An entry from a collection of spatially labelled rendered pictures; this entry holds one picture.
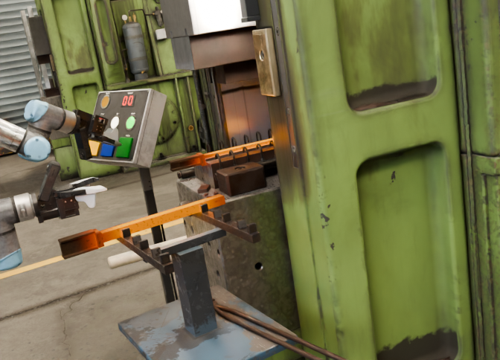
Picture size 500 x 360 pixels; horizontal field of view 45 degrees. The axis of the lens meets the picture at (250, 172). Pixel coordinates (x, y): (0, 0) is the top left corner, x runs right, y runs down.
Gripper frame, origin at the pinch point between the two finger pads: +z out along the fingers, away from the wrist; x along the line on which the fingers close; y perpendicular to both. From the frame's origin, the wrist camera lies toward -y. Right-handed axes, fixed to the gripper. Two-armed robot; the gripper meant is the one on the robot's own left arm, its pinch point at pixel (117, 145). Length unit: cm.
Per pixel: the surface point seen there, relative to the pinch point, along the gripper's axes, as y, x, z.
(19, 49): 197, 683, 249
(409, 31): 36, -105, 8
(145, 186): -10.6, 8.1, 22.2
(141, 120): 10.3, -6.2, 3.2
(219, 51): 26, -57, -12
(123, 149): -0.9, -0.7, 2.4
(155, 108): 16.3, -6.9, 7.0
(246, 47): 30, -60, -5
